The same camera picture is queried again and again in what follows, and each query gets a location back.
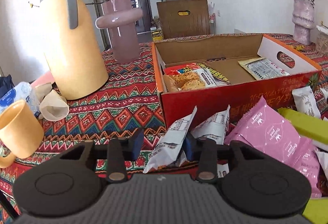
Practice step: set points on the white grey snack packet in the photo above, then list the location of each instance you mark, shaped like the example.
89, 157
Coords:
305, 101

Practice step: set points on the beige packet in box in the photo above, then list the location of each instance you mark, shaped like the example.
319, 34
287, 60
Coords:
262, 68

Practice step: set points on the textured pink vase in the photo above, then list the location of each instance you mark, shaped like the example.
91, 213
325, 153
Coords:
303, 17

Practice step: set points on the biscuit packet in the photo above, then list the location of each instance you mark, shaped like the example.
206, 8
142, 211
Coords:
192, 80

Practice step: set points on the colourful patterned tablecloth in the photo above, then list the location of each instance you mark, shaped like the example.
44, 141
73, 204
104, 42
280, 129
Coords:
126, 102

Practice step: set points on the wooden chair back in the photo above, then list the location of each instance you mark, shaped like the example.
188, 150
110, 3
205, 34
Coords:
184, 18

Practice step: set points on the yellow thermos jug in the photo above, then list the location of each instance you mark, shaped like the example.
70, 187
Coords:
71, 49

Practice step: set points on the green snack packet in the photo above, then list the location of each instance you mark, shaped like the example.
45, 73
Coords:
308, 126

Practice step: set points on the pink snack packet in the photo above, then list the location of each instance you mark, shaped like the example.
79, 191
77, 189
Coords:
306, 162
267, 131

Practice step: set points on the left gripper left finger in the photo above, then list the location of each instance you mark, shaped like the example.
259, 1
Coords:
120, 150

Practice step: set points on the red cardboard snack box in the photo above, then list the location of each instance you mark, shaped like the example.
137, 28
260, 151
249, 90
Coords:
223, 53

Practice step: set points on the red snack packet in box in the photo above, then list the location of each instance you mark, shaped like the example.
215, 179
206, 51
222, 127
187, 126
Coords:
179, 69

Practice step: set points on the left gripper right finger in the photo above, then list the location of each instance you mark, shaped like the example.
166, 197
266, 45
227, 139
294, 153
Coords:
203, 151

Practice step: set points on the pink ring vase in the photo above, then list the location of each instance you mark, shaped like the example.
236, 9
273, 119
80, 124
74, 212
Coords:
119, 19

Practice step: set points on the crumpled beige paper cup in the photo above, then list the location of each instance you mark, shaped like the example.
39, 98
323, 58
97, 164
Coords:
53, 107

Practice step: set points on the dark entrance door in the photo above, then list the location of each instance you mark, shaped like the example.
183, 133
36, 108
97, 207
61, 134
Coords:
144, 23

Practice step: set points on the yellow ceramic mug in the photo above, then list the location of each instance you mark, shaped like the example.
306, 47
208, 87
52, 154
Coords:
21, 132

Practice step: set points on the blue white tissue pack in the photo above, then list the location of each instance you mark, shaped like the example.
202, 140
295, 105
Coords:
22, 91

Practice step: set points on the clear container of seeds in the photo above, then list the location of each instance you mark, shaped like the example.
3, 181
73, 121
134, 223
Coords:
322, 40

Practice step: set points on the silver white snack packet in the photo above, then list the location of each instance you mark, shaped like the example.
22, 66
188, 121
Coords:
169, 146

